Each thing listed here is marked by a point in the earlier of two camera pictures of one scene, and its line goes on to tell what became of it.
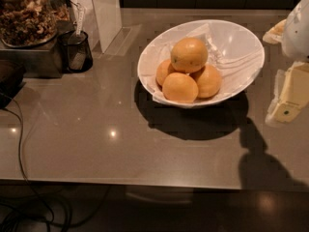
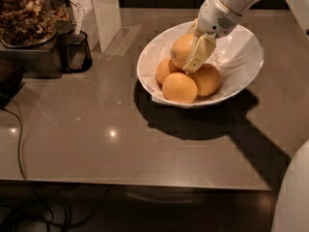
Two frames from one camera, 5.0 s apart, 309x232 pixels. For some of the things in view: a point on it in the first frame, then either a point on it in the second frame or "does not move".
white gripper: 297,33 → 216,15
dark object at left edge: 12,76 does not move
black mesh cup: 74,50 does not move
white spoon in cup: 78,57 does not move
